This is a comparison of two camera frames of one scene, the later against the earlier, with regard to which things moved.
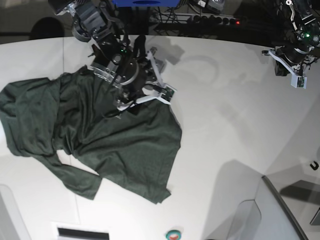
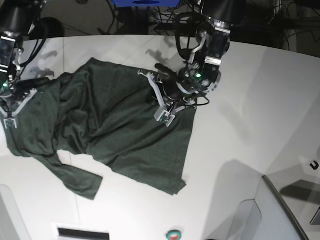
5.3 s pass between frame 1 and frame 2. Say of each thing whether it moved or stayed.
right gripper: moved
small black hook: stayed
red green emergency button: stayed
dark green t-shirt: moved
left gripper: moved
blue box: stayed
